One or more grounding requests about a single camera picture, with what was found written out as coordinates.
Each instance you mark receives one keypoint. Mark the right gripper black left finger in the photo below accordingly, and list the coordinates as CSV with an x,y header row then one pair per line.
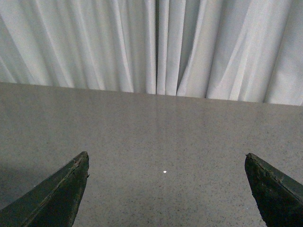
x,y
54,202

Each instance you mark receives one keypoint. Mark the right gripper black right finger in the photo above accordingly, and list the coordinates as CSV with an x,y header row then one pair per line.
x,y
279,197

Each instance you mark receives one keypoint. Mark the white pleated curtain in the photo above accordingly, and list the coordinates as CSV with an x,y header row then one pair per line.
x,y
244,50

